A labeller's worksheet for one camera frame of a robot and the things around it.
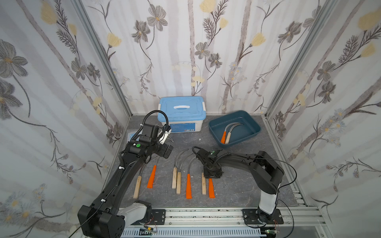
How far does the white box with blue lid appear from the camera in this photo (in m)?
0.98

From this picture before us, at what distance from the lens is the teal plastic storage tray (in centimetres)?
110

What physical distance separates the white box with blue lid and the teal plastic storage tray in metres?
0.13
